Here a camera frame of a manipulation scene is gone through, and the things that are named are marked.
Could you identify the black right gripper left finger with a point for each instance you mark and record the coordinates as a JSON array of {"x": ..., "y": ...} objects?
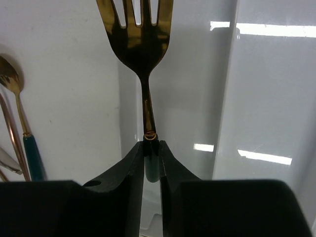
[{"x": 109, "y": 205}]

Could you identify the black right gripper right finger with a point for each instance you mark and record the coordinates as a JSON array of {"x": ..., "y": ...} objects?
[{"x": 192, "y": 207}]

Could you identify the rose gold fork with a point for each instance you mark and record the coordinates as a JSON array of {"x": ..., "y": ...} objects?
[{"x": 14, "y": 139}]

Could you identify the gold spoon green handle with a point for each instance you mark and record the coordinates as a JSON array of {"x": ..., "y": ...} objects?
[{"x": 11, "y": 80}]

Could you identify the gold fork green handle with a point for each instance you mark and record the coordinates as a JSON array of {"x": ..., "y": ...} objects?
[{"x": 141, "y": 48}]

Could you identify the white three-slot cutlery tray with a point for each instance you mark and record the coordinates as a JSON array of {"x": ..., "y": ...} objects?
[{"x": 235, "y": 95}]

